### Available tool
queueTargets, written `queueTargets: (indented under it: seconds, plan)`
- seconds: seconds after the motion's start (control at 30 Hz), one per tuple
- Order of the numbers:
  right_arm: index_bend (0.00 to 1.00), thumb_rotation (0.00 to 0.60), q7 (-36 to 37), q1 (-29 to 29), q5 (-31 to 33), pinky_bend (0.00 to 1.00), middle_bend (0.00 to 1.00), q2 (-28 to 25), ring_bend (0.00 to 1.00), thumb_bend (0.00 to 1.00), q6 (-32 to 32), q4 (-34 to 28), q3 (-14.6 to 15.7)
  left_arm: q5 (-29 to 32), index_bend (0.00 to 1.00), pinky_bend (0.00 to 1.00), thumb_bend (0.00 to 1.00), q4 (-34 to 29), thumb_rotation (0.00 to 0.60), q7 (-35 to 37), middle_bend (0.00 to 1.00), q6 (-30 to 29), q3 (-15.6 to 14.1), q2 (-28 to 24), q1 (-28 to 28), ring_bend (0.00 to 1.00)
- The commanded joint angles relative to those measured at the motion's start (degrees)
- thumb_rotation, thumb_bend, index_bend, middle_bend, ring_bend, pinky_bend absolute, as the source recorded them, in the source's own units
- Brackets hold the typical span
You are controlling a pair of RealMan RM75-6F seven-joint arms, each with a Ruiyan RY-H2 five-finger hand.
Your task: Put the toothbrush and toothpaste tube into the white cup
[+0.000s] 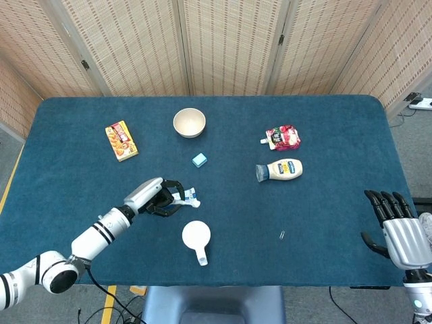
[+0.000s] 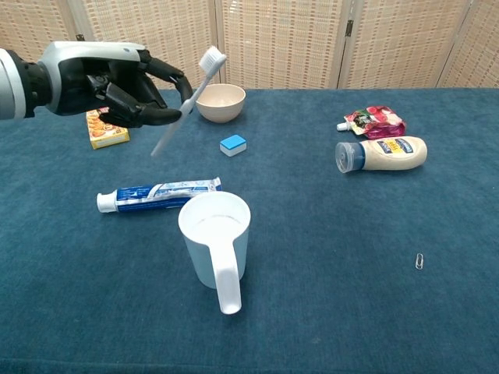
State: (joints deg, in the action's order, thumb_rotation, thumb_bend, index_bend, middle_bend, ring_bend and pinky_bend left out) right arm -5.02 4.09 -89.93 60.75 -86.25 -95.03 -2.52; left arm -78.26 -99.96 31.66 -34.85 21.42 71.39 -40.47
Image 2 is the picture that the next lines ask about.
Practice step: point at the mayonnaise squeeze bottle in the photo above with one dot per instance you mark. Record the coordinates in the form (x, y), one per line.
(393, 156)

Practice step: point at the teal table cloth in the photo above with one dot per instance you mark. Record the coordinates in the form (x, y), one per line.
(351, 233)

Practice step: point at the yellow snack box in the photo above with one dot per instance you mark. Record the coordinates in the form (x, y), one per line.
(109, 138)

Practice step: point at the white toothbrush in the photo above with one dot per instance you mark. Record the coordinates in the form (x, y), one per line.
(212, 58)

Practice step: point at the blue white block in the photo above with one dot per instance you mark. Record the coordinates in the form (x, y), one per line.
(232, 145)

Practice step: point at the woven folding screen panel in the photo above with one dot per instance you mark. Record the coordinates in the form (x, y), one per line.
(175, 23)
(31, 23)
(280, 43)
(401, 43)
(483, 50)

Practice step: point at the blue white toothpaste tube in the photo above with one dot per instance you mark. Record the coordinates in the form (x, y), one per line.
(136, 198)

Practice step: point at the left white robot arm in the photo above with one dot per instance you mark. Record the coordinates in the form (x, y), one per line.
(11, 85)

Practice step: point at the beige bowl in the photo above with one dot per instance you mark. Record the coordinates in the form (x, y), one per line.
(222, 111)

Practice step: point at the metal paper clip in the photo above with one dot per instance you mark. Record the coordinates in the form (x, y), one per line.
(418, 267)

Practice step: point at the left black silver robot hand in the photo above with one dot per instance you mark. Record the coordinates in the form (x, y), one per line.
(78, 66)

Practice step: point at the red spout pouch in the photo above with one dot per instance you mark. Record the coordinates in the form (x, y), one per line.
(378, 122)

